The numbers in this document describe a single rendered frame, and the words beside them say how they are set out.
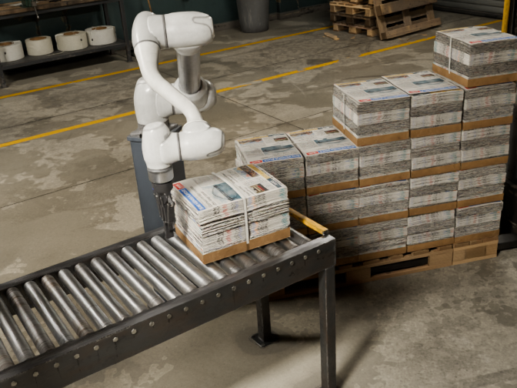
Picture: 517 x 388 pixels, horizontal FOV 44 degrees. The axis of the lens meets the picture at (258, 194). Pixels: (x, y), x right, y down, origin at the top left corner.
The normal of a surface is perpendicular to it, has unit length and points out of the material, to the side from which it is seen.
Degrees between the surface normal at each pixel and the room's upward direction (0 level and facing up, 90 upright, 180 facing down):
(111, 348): 90
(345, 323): 0
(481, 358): 0
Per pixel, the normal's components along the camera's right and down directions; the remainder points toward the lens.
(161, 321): 0.56, 0.33
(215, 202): -0.05, -0.90
